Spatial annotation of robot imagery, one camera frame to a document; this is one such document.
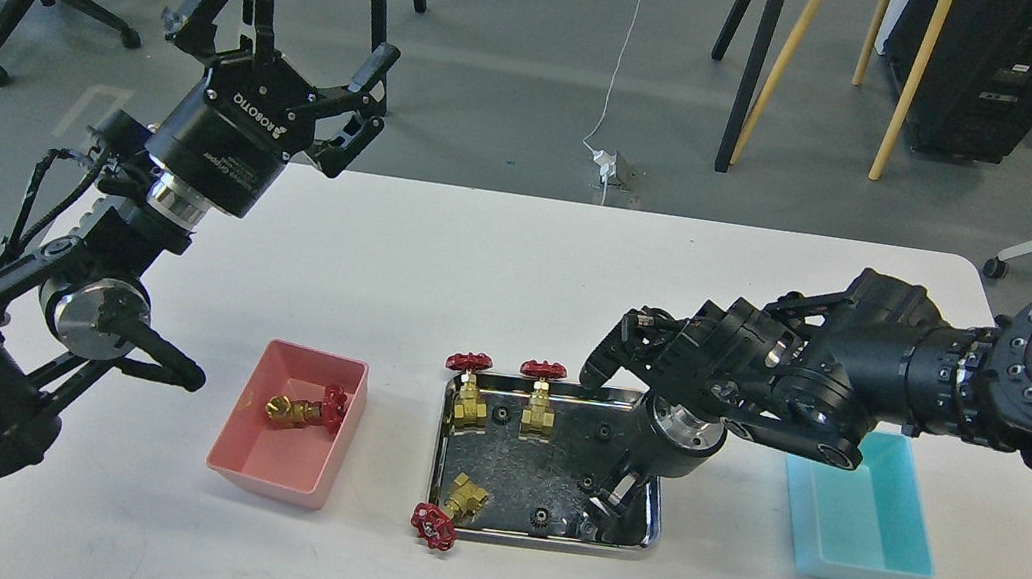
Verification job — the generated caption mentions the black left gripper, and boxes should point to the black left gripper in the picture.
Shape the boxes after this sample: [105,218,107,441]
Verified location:
[136,0,409,238]

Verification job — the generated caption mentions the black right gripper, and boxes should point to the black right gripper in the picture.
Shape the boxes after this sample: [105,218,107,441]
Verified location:
[580,394,727,544]

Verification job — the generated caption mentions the silver metal tray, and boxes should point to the silver metal tray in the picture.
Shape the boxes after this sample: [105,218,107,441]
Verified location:
[426,372,663,556]

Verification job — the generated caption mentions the brass valve red handle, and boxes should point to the brass valve red handle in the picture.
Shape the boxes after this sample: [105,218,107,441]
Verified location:
[265,384,349,436]
[410,473,490,552]
[519,359,568,441]
[445,352,493,432]

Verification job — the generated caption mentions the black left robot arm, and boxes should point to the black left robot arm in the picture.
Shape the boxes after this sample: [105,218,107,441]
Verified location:
[0,0,400,478]

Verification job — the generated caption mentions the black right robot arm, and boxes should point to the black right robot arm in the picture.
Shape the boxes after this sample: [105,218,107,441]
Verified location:
[580,268,1032,486]

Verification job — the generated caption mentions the small black gear bottom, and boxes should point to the small black gear bottom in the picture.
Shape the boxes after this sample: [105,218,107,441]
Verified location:
[529,506,552,529]

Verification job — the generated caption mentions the blue plastic box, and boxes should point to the blue plastic box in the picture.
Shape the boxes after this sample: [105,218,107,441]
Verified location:
[786,431,935,579]

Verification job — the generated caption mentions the pink plastic box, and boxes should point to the pink plastic box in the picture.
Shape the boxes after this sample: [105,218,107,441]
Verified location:
[205,339,370,510]

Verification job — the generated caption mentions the black and wood easel legs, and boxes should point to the black and wood easel legs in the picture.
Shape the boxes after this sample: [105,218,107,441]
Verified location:
[710,0,954,181]

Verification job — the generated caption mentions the black equipment cabinet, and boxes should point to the black equipment cabinet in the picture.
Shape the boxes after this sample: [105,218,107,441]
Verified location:
[904,0,1032,163]

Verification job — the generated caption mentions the brass valve red handle bottom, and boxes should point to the brass valve red handle bottom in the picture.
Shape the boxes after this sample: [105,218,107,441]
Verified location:
[410,473,490,552]

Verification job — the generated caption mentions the white power cable with plug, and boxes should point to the white power cable with plug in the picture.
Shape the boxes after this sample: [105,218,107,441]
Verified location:
[574,0,657,210]

